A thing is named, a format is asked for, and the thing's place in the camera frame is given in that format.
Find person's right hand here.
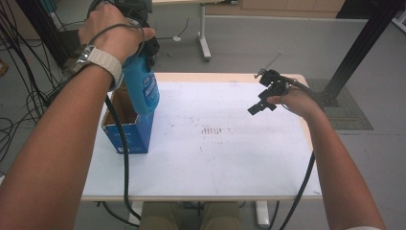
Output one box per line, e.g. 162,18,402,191
266,87,324,120

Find grey floor mat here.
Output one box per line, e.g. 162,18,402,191
305,78,374,131

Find person's white shirt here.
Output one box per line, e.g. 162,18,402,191
345,225,385,230

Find blue cardboard box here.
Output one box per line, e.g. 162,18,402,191
101,87,155,155

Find cream band wristwatch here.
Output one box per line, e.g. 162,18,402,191
65,44,124,93

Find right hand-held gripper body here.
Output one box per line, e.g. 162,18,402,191
254,51,299,99

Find dark equipment stand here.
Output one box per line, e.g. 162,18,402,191
14,0,84,69

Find blue plastic bottle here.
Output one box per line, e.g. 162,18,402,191
122,52,161,117

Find person's olive trousers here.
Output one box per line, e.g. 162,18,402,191
139,200,244,230

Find black metal stand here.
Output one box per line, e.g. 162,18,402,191
318,0,406,107

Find white table leg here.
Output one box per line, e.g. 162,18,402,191
127,200,146,226
254,200,271,228

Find white sheet on table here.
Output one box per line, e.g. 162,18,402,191
81,80,323,197

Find black corrugated cable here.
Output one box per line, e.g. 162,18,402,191
278,79,321,230
104,95,142,222

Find white desk leg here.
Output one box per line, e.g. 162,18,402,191
197,2,213,62

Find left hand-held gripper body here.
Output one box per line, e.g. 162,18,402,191
109,0,154,30

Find thin black floor cable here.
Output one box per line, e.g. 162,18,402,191
155,18,190,42

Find person's left hand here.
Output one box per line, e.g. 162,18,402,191
78,3,157,65

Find thin grey cable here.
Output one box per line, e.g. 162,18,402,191
86,22,147,50

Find bundle of black cables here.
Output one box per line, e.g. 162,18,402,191
0,0,70,162

